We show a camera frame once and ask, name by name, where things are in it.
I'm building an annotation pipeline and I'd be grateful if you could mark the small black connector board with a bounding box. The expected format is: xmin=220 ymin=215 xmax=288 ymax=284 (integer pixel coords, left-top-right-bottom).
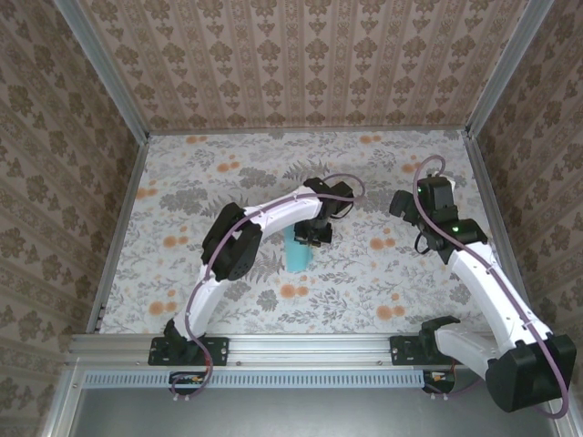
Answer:
xmin=169 ymin=371 xmax=207 ymax=395
xmin=422 ymin=369 xmax=457 ymax=393

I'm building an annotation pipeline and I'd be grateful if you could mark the thin aluminium back rail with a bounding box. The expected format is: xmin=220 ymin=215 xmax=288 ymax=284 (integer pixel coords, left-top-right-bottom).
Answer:
xmin=146 ymin=128 xmax=471 ymax=137

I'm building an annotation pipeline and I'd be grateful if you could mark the grey metal sheet panel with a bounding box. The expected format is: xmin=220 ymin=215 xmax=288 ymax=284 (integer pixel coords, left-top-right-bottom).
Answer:
xmin=67 ymin=367 xmax=566 ymax=437

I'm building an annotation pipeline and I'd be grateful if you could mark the aluminium side rail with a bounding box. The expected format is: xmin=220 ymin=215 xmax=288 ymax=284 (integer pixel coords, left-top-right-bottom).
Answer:
xmin=463 ymin=131 xmax=539 ymax=332
xmin=85 ymin=134 xmax=152 ymax=336

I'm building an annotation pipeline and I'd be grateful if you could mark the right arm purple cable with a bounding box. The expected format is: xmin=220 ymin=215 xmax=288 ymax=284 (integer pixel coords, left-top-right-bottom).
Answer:
xmin=412 ymin=154 xmax=570 ymax=420

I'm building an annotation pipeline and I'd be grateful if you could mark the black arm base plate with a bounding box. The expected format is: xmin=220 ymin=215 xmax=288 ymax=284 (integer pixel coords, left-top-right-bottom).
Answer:
xmin=390 ymin=335 xmax=438 ymax=367
xmin=148 ymin=335 xmax=230 ymax=367

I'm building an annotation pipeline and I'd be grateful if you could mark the aluminium lower frame bar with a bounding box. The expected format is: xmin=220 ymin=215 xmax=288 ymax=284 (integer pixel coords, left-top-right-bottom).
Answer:
xmin=39 ymin=361 xmax=87 ymax=437
xmin=541 ymin=363 xmax=583 ymax=437

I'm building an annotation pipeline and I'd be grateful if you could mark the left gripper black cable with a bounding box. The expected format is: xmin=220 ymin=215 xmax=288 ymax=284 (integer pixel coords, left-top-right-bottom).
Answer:
xmin=330 ymin=199 xmax=355 ymax=220

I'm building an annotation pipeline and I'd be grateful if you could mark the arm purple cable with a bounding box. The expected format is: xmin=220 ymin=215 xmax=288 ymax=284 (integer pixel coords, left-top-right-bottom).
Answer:
xmin=170 ymin=172 xmax=368 ymax=404
xmin=412 ymin=154 xmax=570 ymax=420

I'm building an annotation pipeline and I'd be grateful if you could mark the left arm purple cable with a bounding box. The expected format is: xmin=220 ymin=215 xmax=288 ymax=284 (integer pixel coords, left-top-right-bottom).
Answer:
xmin=170 ymin=172 xmax=368 ymax=404

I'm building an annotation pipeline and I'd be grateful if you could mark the grey slotted cable duct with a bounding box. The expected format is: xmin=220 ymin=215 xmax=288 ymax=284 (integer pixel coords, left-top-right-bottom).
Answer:
xmin=84 ymin=369 xmax=432 ymax=389

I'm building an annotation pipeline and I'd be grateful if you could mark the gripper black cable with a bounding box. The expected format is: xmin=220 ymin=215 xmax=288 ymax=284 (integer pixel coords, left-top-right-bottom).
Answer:
xmin=414 ymin=229 xmax=433 ymax=257
xmin=330 ymin=199 xmax=355 ymax=220

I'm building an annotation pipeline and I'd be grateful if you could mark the wide aluminium mounting rail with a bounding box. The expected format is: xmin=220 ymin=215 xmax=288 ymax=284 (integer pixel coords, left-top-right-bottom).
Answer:
xmin=67 ymin=331 xmax=559 ymax=368

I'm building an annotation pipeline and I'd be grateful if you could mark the floral printed table cover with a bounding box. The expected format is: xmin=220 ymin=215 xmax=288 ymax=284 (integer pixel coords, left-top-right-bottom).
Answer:
xmin=97 ymin=131 xmax=525 ymax=336

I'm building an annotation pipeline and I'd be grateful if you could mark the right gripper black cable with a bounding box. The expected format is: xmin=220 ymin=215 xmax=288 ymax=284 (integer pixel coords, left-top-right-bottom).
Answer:
xmin=414 ymin=229 xmax=433 ymax=257

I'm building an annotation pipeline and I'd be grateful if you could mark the aluminium frame post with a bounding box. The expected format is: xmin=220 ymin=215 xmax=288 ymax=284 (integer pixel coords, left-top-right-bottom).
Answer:
xmin=53 ymin=0 xmax=151 ymax=142
xmin=465 ymin=0 xmax=556 ymax=137

